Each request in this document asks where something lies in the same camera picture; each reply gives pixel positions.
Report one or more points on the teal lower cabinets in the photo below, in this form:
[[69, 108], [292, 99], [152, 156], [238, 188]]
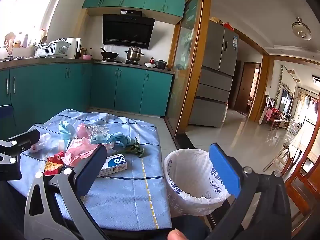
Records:
[[100, 87]]

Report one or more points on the pink plastic wrapper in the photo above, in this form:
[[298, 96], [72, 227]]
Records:
[[80, 152]]

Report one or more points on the black range hood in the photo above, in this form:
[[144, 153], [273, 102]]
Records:
[[127, 31]]

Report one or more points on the small pink plastic bag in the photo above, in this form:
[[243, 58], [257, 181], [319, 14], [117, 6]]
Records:
[[83, 130]]

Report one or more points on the green wall garland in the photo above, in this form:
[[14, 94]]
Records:
[[279, 82]]

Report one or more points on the gas stove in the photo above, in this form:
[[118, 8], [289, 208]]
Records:
[[120, 61]]

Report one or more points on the person's right hand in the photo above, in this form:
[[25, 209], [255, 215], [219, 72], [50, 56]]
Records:
[[176, 235]]

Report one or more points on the brown wooden door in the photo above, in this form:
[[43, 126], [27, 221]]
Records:
[[243, 90]]

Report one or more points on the round ceiling lamp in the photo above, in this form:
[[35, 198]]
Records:
[[301, 31]]

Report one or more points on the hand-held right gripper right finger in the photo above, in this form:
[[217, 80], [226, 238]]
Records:
[[225, 170]]

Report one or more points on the light blue crumpled wrapper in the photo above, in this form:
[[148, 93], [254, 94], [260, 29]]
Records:
[[65, 128]]

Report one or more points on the white dish rack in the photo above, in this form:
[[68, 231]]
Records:
[[51, 48]]

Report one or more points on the black lidded pot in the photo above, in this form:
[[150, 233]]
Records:
[[160, 65]]

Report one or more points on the white fence panel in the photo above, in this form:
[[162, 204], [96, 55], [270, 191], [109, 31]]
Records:
[[293, 128]]

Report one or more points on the red snack wrapper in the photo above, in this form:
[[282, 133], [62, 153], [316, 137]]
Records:
[[53, 166]]

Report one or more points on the blue crumpled glove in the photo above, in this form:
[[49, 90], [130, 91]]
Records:
[[121, 140]]

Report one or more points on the bottles on window sill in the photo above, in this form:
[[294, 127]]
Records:
[[23, 41]]

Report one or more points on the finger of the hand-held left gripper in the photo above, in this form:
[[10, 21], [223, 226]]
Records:
[[5, 112], [25, 140]]

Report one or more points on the items on refrigerator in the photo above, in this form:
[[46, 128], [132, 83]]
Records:
[[221, 23]]

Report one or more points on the white plastic bag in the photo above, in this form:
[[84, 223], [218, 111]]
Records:
[[42, 142]]

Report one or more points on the red-brown wooden chair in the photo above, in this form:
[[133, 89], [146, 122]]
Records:
[[303, 187]]

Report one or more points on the white bowl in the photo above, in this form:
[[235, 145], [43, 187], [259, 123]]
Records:
[[150, 65]]

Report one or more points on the white and blue medicine box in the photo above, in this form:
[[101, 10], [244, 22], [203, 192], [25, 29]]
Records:
[[115, 165]]

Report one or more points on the grey refrigerator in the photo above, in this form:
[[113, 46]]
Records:
[[215, 80]]

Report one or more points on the black wok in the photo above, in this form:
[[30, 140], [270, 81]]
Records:
[[110, 54]]

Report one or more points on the dark dining chairs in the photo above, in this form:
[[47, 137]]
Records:
[[272, 115]]

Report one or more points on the wooden stool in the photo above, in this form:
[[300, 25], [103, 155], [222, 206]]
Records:
[[277, 157]]

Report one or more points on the light blue checked cloth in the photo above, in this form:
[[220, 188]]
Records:
[[125, 192]]

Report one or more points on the white countertop appliance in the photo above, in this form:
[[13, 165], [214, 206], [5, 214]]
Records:
[[73, 47]]

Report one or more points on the wood-framed glass sliding door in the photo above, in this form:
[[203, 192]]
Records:
[[185, 62]]

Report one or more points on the clear plastic packet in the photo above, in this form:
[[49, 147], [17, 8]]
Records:
[[100, 133]]

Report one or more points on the table with pale cloth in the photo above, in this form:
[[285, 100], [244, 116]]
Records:
[[306, 142]]

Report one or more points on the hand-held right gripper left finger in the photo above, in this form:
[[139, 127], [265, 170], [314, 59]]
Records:
[[91, 170]]

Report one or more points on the small red bottle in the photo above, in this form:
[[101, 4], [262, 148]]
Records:
[[151, 60]]

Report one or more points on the steel stock pot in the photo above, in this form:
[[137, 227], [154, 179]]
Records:
[[134, 54]]

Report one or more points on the waste bin with white bag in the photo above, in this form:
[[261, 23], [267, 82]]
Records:
[[190, 180]]

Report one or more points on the pink container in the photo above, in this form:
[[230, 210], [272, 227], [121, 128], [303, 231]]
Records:
[[87, 57]]

